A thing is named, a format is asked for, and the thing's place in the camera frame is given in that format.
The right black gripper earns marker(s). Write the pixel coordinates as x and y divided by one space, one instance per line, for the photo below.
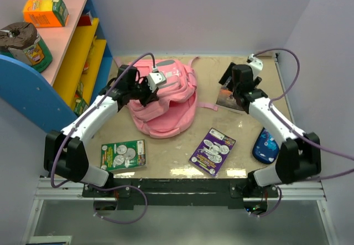
232 64

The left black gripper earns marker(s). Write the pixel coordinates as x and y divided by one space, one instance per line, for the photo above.
151 96

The dark novel Two Cities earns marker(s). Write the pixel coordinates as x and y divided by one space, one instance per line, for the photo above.
225 99

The pink student backpack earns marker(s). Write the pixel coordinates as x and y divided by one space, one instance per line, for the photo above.
175 110

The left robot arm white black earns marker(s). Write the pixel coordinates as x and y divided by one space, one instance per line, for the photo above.
65 153

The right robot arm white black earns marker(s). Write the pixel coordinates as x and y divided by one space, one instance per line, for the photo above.
299 155

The small pink white eraser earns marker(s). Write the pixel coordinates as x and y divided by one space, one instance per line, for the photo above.
268 54

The green box on lower shelf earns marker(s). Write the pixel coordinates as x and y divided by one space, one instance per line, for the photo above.
79 106

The blue pink yellow shelf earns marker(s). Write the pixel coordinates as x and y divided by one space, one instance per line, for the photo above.
31 100

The green paperback book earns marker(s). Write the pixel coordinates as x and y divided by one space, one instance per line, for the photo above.
123 155

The purple paperback book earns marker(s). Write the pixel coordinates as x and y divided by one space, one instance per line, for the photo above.
212 152

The blue pencil case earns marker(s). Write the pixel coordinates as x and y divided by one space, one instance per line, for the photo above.
265 149

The red item on shelf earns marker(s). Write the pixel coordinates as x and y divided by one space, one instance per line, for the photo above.
86 19

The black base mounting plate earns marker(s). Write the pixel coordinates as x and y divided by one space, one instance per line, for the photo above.
230 193

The orange green juice box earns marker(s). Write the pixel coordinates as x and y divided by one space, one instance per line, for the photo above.
46 13

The brown topped green canister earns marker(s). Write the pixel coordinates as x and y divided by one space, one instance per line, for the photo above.
22 41

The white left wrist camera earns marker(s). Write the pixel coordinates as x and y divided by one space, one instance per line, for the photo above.
155 80

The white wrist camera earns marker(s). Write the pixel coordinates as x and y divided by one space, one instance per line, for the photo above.
256 65
155 80

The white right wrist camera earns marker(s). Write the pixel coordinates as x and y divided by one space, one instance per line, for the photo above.
256 65

